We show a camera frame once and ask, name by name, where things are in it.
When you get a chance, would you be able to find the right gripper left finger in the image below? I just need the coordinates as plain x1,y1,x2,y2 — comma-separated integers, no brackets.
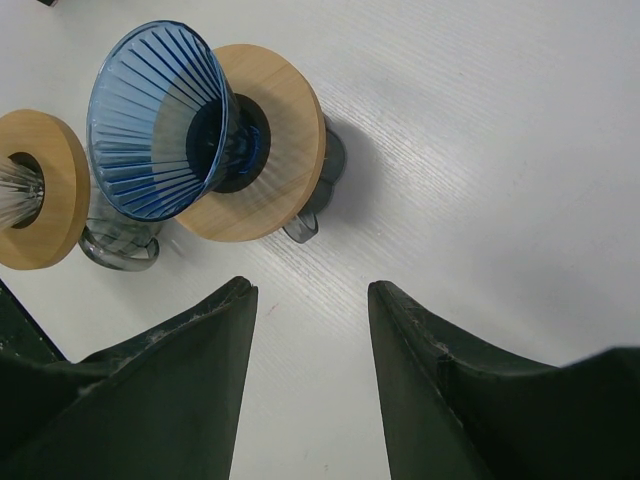
1,277,258,479

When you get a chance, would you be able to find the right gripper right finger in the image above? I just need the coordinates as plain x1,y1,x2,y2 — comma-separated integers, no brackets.
368,281,639,479

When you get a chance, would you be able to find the grey glass carafe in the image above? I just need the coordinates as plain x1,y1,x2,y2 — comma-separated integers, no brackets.
78,185,163,272

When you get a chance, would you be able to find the grey plastic dripper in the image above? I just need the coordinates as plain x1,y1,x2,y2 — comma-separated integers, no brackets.
282,116,347,244

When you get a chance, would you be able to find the blue plastic dripper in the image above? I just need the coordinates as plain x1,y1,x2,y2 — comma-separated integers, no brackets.
87,20,271,222

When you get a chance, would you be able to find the wooden dripper ring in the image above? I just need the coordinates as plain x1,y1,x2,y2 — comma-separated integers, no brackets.
0,108,92,271
174,43,327,244

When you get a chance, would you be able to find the orange coffee filter box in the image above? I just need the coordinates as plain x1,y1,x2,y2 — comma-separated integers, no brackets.
38,0,58,8

